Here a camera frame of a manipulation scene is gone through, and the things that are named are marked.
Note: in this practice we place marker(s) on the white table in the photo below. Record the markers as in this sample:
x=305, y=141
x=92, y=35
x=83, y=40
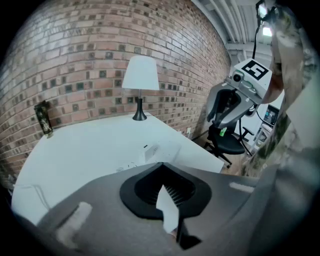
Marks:
x=87, y=150

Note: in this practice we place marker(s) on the computer monitor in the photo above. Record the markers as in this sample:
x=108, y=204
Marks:
x=272, y=115

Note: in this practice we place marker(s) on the white shade table lamp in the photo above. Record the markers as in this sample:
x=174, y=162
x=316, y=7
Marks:
x=140, y=75

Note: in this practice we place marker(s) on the person's right forearm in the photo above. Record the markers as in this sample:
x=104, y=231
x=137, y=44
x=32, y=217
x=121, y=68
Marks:
x=273, y=87

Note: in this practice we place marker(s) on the ceiling light panel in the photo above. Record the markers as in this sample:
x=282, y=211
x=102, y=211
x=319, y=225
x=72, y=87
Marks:
x=266, y=31

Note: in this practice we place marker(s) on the black office chair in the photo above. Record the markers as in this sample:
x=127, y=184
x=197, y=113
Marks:
x=230, y=146

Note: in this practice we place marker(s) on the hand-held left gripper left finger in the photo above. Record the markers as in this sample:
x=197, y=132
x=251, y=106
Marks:
x=100, y=225

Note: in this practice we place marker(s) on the head-worn camera rig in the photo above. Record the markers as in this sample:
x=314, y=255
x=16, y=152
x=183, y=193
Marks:
x=262, y=10

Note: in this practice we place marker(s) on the white wall outlet plate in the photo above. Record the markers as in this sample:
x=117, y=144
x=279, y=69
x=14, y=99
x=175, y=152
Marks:
x=189, y=130

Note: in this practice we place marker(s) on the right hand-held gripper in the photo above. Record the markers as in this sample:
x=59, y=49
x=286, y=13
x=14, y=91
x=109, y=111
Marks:
x=252, y=80

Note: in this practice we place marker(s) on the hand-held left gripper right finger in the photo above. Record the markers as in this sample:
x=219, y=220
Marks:
x=220, y=200

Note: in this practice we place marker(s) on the green plastic bottle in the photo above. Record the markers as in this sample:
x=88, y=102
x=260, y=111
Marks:
x=223, y=131

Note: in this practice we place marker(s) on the small camouflage patterned can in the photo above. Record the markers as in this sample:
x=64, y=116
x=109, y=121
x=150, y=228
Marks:
x=43, y=120

